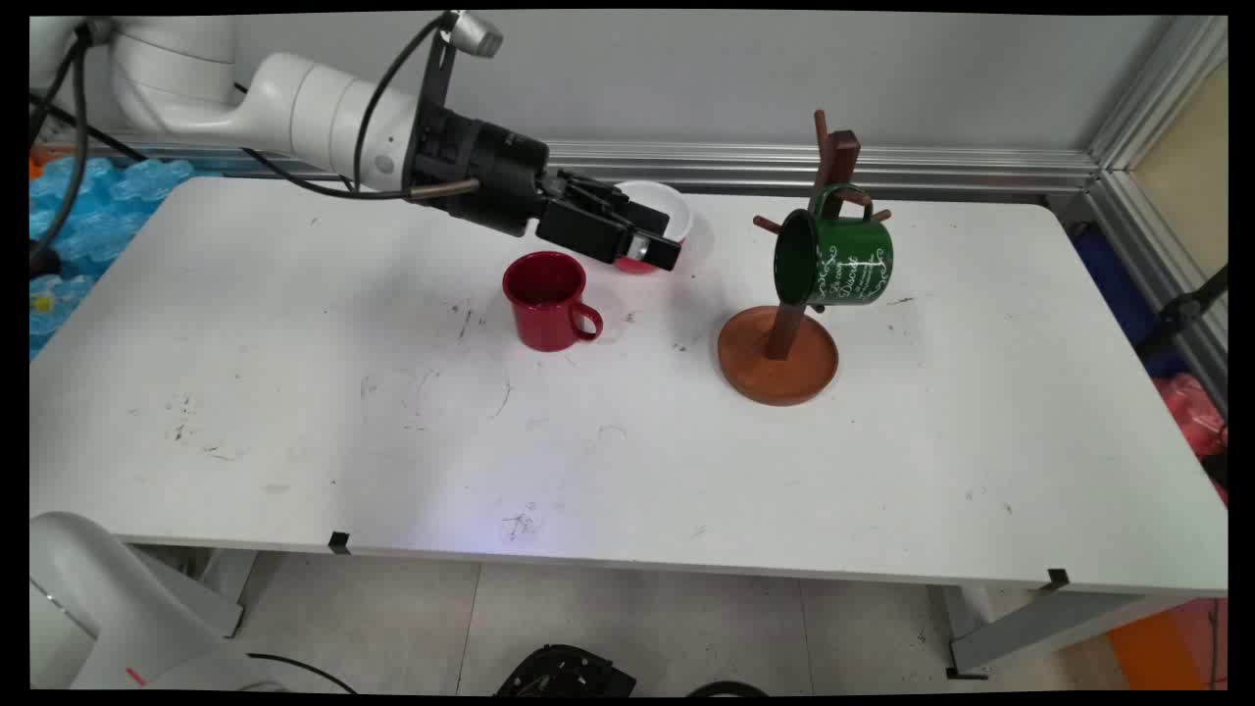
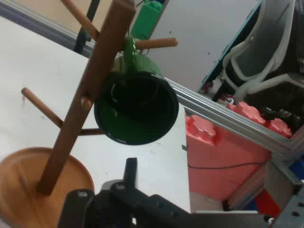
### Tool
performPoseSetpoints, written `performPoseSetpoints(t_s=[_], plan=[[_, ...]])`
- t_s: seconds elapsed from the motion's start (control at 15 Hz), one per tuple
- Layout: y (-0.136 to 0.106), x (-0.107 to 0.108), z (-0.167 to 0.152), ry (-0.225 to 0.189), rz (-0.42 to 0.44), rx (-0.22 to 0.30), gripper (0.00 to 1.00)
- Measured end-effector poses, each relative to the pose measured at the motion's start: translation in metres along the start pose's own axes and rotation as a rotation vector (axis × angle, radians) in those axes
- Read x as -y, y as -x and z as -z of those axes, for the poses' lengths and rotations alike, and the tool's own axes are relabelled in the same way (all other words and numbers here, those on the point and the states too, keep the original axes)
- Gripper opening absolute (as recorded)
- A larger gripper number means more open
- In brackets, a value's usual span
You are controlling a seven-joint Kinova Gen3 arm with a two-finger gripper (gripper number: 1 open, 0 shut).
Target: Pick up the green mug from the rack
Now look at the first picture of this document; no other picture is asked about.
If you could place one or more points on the red bowl white inside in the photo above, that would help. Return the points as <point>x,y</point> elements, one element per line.
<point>667,206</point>

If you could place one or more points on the dark blue foam mat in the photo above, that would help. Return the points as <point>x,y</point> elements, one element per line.
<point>1118,284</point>

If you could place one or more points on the aluminium frame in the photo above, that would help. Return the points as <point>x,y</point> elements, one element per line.
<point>882,167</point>

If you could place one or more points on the flat black floor object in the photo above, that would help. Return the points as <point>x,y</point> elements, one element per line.
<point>726,689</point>

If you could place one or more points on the orange red floor mat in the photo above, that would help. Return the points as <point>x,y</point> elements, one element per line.
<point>1167,647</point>

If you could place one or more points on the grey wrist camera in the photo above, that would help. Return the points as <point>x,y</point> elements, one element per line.
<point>476,34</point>

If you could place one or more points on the white robot housing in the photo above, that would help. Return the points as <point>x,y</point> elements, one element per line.
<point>88,608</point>

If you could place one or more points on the green enamel mug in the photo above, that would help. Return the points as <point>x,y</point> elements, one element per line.
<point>843,260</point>

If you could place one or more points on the wooden mug tree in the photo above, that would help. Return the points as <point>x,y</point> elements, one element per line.
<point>779,358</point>

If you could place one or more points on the black device on floor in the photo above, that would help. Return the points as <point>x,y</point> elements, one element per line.
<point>564,675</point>

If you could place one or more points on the red mug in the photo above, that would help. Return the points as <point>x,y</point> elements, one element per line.
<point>544,304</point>

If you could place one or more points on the black tape mark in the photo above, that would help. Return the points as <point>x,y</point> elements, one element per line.
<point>339,542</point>
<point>1057,579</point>

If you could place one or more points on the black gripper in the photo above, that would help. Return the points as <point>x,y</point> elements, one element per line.
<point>480,172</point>

